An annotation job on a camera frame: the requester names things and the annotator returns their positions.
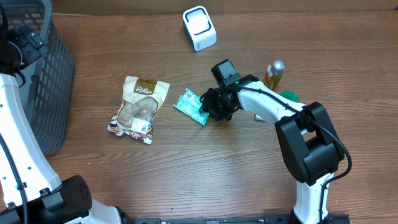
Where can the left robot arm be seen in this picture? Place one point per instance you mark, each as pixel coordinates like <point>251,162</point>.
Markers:
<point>32,190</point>

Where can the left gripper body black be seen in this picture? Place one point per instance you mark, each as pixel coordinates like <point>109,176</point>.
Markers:
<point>32,47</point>

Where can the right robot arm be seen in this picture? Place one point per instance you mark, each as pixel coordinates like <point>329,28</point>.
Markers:
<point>310,147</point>

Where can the green lid white jar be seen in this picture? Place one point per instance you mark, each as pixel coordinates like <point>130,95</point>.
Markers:
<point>290,96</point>

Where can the yellow liquid bottle silver cap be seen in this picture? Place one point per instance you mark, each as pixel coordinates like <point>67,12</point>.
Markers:
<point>274,74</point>

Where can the teal tissue pack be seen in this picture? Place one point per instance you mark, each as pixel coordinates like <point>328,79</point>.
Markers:
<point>258,118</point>

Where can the brown snack bag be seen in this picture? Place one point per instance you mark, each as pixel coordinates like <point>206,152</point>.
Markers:
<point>141,100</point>

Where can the white barcode scanner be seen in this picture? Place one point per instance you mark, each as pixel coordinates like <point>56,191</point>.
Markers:
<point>199,28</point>

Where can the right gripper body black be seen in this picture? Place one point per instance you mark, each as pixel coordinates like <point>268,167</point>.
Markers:
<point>211,104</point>

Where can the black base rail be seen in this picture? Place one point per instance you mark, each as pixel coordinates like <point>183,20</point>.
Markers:
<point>217,221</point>

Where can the grey plastic mesh basket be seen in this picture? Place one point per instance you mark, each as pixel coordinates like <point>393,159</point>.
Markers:
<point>46,84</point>

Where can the teal snack packet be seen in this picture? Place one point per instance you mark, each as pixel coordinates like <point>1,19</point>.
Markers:
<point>189,104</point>

